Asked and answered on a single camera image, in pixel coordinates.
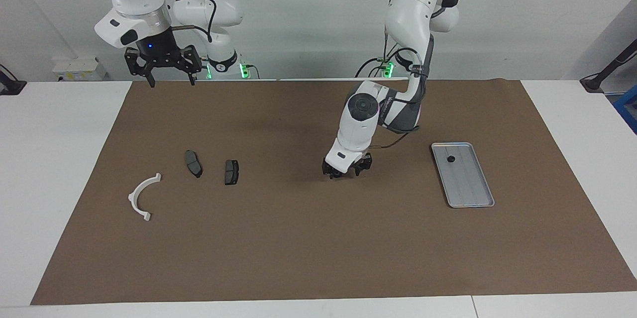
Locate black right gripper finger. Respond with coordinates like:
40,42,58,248
182,45,202,86
124,48,156,88

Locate silver metal tray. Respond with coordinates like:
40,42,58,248
431,142,495,208

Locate white box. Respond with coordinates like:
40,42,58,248
52,57,107,81

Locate brown table mat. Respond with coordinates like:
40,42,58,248
31,79,637,306

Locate grey curved brake pad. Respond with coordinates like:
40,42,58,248
185,150,203,178

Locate dark rectangular brake pad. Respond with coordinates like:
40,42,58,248
224,160,240,186

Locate black angled stand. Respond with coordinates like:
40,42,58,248
580,39,637,94

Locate blue crate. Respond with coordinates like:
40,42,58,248
613,84,637,134

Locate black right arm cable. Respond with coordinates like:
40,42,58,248
172,0,219,42

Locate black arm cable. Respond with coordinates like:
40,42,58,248
172,0,219,42
371,29,428,149

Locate black base cables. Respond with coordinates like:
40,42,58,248
355,34,401,79

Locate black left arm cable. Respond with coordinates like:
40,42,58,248
371,29,428,149

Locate black clamp mount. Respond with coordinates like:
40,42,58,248
0,63,26,96

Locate white semicircular plastic bracket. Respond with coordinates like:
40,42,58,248
128,173,163,222

